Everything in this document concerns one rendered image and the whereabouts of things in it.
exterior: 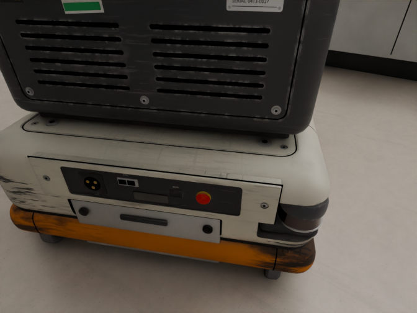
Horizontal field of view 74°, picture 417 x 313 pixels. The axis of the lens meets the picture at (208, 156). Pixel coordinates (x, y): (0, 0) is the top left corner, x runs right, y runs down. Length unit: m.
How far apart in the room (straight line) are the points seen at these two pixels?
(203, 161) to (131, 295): 0.32
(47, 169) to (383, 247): 0.71
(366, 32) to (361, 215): 1.21
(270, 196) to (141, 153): 0.22
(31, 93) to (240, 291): 0.53
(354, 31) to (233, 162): 1.49
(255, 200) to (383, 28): 1.51
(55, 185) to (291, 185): 0.40
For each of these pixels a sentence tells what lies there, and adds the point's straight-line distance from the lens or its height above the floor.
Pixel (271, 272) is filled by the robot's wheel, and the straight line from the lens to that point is 0.59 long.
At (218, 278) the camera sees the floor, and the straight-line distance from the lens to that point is 0.62.
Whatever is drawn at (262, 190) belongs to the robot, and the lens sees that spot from 0.42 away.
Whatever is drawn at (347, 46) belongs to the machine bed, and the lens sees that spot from 1.86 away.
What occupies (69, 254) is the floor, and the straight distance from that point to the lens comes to 0.72.
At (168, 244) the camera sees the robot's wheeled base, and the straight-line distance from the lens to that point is 0.55.
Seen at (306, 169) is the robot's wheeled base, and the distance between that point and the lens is 0.44.
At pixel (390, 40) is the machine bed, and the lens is 1.83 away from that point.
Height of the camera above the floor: 0.54
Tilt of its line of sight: 36 degrees down
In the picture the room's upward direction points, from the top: straight up
